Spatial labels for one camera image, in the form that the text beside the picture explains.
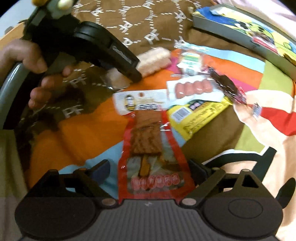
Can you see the wooden bed frame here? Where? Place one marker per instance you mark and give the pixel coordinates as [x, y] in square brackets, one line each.
[15, 33]

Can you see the green label pastry pack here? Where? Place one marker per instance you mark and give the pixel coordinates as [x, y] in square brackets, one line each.
[191, 59]

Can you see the rice cracker bar pack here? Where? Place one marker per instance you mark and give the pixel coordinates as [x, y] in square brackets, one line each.
[149, 62]

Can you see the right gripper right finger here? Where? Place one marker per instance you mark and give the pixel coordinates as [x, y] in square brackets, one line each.
[206, 181]

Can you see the grey box with drawing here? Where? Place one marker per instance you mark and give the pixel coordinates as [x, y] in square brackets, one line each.
[238, 25]

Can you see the person's left hand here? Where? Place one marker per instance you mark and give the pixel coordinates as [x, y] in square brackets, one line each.
[30, 55]

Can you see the dark candy wrapper pack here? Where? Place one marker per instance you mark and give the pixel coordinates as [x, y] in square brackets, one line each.
[234, 93]

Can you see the pink hanging sheet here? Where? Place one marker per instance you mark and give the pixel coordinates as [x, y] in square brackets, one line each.
[269, 8]

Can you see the brown PF patterned quilt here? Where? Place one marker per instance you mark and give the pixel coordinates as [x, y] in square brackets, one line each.
[129, 34]

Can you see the colourful cartoon bed blanket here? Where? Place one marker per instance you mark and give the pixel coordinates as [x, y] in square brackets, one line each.
[233, 140]

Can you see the flower phone mount charm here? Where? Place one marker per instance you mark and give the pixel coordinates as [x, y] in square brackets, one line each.
[56, 8]

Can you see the clear bag brown cookies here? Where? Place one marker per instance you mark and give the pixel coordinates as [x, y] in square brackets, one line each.
[265, 41]

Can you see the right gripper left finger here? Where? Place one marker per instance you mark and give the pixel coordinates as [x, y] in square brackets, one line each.
[88, 183]

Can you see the pink sausage pack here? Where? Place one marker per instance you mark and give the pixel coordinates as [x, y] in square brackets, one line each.
[194, 88]

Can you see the red tofu snack pack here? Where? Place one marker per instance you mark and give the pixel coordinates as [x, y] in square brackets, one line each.
[152, 165]

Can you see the yellow snack bar wrapper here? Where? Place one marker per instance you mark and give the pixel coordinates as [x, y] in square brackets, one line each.
[189, 118]

